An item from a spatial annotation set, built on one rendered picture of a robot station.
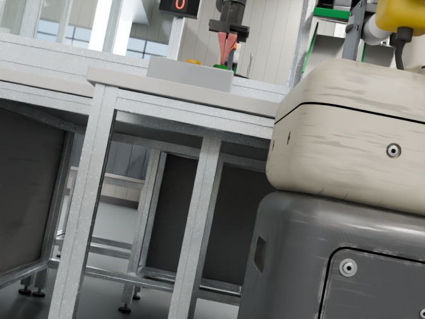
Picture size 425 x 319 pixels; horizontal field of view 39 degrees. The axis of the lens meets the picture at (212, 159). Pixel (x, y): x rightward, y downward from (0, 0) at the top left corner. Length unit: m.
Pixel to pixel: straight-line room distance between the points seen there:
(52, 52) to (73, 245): 0.61
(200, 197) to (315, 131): 0.96
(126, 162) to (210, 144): 2.16
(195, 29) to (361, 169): 9.46
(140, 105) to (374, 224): 0.75
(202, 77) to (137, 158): 2.15
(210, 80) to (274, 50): 8.48
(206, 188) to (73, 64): 0.48
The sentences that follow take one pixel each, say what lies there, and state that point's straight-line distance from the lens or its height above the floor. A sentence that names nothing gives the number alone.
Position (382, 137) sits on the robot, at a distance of 0.52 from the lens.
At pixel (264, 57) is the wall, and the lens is 9.89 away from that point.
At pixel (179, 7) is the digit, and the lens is 1.87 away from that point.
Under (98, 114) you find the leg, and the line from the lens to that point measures 1.18.
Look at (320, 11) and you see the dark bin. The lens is 1.70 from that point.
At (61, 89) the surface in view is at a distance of 1.51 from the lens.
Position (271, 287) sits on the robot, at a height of 0.60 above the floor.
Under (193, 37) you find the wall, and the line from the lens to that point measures 9.91.
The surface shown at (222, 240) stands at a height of 0.39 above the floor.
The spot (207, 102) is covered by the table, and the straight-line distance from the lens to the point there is 1.15.
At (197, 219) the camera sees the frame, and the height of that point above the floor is 0.59.
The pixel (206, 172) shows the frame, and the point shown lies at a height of 0.70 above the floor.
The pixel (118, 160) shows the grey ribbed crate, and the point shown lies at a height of 0.70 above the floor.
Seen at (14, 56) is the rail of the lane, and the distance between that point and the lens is 1.64.
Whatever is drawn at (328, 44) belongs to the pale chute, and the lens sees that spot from 1.83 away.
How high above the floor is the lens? 0.68
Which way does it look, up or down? 2 degrees up
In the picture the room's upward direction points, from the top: 11 degrees clockwise
